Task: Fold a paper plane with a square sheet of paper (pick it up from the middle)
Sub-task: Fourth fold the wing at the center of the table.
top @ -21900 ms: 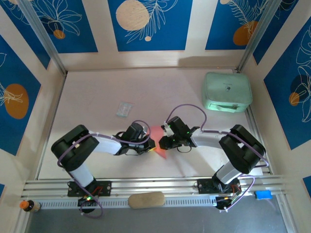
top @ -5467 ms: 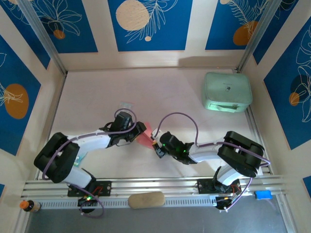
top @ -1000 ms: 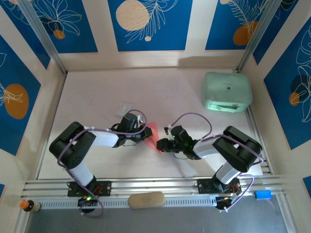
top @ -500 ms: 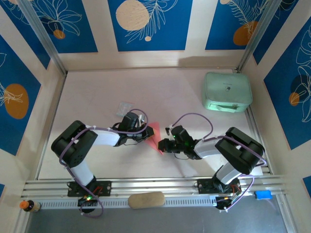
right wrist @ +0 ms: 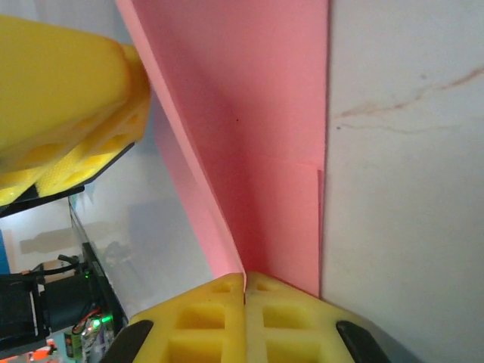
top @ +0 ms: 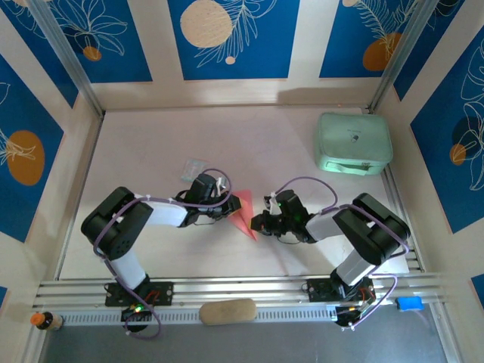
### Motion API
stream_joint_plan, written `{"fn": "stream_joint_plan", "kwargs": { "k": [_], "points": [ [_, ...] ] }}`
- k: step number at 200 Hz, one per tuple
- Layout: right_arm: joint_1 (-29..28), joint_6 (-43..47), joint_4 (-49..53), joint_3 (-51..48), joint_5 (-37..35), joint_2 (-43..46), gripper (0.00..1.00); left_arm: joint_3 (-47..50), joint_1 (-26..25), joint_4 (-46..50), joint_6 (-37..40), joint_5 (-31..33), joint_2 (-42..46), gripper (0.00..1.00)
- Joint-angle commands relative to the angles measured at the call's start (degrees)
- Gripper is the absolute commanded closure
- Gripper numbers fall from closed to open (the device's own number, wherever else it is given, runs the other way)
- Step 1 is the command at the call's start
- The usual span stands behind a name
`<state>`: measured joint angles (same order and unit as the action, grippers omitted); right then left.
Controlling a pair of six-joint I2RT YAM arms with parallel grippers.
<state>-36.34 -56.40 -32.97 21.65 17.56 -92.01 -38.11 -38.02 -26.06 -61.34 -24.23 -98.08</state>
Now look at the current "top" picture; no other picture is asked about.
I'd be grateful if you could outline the mint green zip pouch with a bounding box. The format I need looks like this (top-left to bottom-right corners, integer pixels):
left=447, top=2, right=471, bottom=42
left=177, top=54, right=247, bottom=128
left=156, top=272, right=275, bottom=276
left=313, top=112, right=394, bottom=177

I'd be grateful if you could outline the small bottle with orange cap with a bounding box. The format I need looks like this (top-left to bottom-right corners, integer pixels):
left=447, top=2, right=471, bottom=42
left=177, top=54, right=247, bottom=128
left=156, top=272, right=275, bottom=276
left=29, top=310, right=64, bottom=333

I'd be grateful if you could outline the slotted grey cable duct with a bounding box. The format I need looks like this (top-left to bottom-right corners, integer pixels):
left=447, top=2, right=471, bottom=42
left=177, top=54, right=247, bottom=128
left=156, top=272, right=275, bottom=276
left=56, top=304, right=379, bottom=327

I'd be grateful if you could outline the pink cloth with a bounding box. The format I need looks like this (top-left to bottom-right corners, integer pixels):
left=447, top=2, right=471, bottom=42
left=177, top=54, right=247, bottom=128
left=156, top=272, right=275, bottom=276
left=230, top=188, right=259, bottom=241

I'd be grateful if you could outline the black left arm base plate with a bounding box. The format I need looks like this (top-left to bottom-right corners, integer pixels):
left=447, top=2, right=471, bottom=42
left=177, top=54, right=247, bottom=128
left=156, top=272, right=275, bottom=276
left=104, top=280, right=175, bottom=308

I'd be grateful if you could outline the aluminium mounting rail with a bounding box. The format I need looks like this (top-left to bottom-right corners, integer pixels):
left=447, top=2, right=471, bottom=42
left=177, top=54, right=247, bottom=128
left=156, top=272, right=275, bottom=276
left=32, top=274, right=451, bottom=310

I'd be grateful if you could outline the small clear plastic packet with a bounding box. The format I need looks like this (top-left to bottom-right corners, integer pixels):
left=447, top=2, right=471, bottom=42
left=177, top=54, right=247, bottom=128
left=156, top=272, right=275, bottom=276
left=180, top=158, right=209, bottom=183

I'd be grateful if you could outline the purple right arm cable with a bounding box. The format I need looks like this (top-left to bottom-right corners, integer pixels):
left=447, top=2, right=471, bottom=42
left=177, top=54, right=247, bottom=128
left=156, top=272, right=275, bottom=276
left=271, top=176, right=411, bottom=330

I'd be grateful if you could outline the aluminium frame post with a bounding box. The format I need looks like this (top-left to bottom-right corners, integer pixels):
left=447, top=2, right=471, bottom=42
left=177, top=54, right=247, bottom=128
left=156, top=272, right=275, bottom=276
left=368, top=0, right=436, bottom=113
left=28, top=0, right=106, bottom=116

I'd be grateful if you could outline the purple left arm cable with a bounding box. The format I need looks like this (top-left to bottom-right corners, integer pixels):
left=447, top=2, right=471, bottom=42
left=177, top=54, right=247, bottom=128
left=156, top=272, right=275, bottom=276
left=92, top=168, right=231, bottom=340

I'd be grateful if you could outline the blue box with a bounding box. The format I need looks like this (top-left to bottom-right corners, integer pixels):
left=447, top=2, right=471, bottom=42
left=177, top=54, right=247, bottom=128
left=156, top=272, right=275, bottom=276
left=395, top=296, right=424, bottom=312

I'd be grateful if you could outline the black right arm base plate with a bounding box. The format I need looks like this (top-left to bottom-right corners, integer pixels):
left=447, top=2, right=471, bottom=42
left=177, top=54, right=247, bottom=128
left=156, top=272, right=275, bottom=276
left=306, top=278, right=376, bottom=303

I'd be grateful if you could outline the beige oval block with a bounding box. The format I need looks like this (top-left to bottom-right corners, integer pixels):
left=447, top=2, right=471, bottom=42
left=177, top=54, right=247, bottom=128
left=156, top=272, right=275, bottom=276
left=199, top=298, right=258, bottom=326

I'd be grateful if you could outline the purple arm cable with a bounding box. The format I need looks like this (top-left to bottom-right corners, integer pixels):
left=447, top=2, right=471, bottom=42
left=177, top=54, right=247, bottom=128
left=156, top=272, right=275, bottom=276
left=271, top=176, right=411, bottom=330
left=92, top=168, right=231, bottom=340

